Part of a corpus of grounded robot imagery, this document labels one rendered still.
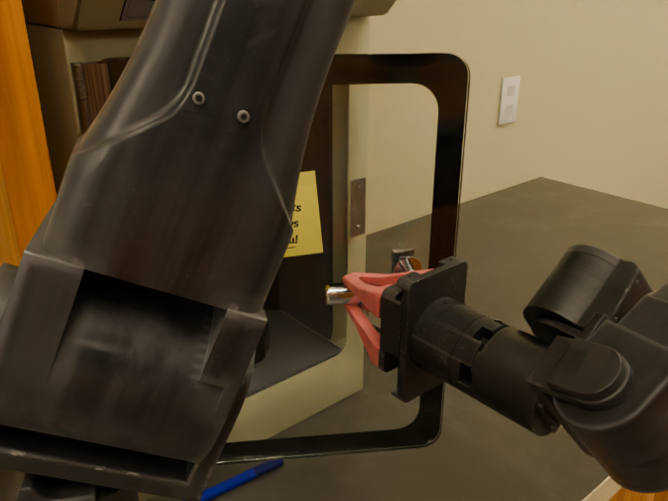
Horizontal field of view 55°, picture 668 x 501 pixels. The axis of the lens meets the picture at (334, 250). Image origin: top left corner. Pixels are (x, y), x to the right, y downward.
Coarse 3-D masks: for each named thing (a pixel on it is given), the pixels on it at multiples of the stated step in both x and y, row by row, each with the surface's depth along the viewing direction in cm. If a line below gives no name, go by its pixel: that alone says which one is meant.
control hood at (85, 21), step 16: (64, 0) 46; (80, 0) 44; (96, 0) 45; (112, 0) 45; (368, 0) 61; (384, 0) 62; (64, 16) 47; (80, 16) 45; (96, 16) 46; (112, 16) 47; (352, 16) 63
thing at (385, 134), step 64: (384, 64) 51; (448, 64) 52; (320, 128) 53; (384, 128) 53; (448, 128) 54; (320, 192) 55; (384, 192) 55; (448, 192) 56; (320, 256) 57; (384, 256) 58; (448, 256) 59; (320, 320) 60; (256, 384) 62; (320, 384) 63; (384, 384) 63; (256, 448) 65; (320, 448) 66; (384, 448) 67
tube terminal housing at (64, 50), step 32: (32, 0) 51; (32, 32) 53; (64, 32) 48; (96, 32) 50; (128, 32) 51; (352, 32) 66; (64, 64) 49; (64, 96) 51; (64, 128) 53; (64, 160) 56
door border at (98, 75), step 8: (80, 64) 48; (88, 64) 48; (96, 64) 48; (104, 64) 49; (88, 72) 49; (96, 72) 49; (104, 72) 49; (88, 80) 49; (96, 80) 49; (104, 80) 49; (88, 88) 49; (96, 88) 49; (104, 88) 49; (88, 96) 49; (96, 96) 49; (104, 96) 49; (80, 104) 49; (88, 104) 50; (96, 104) 50; (80, 112) 50; (88, 112) 50; (96, 112) 50; (88, 120) 50
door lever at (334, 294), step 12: (396, 264) 58; (408, 264) 58; (420, 264) 58; (324, 288) 54; (336, 288) 53; (348, 288) 53; (324, 300) 54; (336, 300) 53; (348, 300) 54; (360, 300) 54
